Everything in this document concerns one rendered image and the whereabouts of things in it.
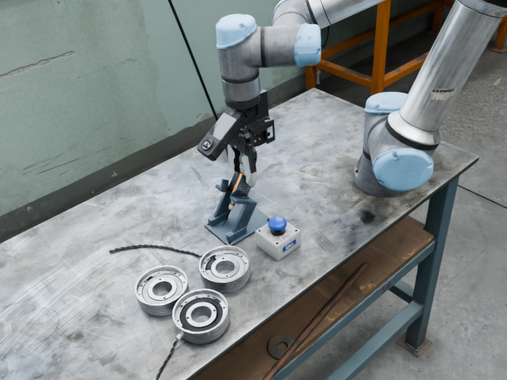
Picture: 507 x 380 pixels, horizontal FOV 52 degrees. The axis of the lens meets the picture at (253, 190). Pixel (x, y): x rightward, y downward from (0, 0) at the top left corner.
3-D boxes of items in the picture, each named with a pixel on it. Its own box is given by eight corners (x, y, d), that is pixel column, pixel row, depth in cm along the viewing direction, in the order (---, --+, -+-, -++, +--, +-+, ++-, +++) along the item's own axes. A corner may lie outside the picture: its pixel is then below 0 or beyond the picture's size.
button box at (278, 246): (278, 262, 110) (277, 245, 107) (256, 246, 115) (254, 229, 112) (305, 243, 114) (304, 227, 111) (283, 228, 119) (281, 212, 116)
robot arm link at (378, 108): (408, 132, 129) (414, 82, 120) (419, 163, 118) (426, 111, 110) (359, 133, 130) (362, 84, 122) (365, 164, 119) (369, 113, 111)
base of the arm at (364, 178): (379, 155, 139) (382, 123, 133) (427, 178, 129) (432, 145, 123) (341, 179, 132) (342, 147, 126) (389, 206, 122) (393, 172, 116)
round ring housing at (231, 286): (262, 277, 107) (260, 263, 105) (222, 304, 102) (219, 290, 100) (230, 251, 114) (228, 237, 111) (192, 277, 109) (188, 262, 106)
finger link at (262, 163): (276, 182, 114) (269, 144, 110) (255, 193, 112) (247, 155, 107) (268, 178, 117) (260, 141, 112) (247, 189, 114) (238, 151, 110)
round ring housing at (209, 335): (204, 294, 105) (202, 280, 102) (241, 321, 99) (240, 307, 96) (164, 326, 99) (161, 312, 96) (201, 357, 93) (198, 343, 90)
